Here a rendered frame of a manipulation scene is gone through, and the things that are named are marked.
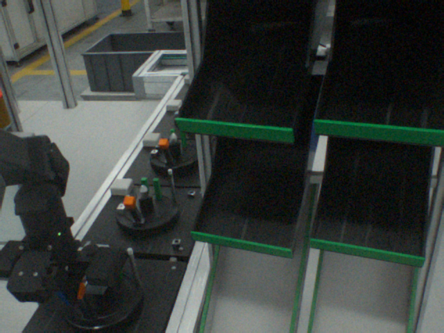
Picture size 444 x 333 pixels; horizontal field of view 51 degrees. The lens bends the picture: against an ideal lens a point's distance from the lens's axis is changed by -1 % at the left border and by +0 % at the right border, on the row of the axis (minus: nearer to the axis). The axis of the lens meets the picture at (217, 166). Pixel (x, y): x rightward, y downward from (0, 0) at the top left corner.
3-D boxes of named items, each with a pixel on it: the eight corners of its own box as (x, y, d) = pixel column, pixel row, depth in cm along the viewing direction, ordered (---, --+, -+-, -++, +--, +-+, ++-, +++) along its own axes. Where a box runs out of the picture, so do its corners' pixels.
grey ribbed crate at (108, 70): (191, 91, 260) (186, 51, 248) (88, 92, 271) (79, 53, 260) (206, 66, 295) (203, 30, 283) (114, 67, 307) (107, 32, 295)
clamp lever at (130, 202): (142, 224, 96) (132, 204, 90) (133, 223, 97) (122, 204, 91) (146, 209, 99) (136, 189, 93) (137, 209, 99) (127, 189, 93)
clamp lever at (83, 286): (92, 320, 75) (78, 293, 70) (81, 319, 75) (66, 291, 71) (100, 302, 78) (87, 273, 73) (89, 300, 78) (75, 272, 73)
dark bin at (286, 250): (292, 259, 57) (286, 232, 51) (194, 241, 61) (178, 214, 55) (329, 91, 71) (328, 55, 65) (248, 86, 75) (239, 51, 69)
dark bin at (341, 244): (422, 268, 54) (432, 241, 48) (310, 248, 58) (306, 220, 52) (434, 91, 68) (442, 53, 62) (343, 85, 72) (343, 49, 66)
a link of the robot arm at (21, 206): (48, 195, 55) (58, 158, 63) (0, 202, 54) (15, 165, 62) (63, 240, 59) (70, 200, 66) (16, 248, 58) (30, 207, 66)
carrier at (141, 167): (212, 193, 112) (208, 148, 106) (119, 190, 117) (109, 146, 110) (228, 146, 133) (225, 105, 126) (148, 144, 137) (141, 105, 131)
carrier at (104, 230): (189, 263, 92) (182, 213, 85) (77, 255, 96) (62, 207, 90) (212, 195, 112) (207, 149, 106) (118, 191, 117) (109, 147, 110)
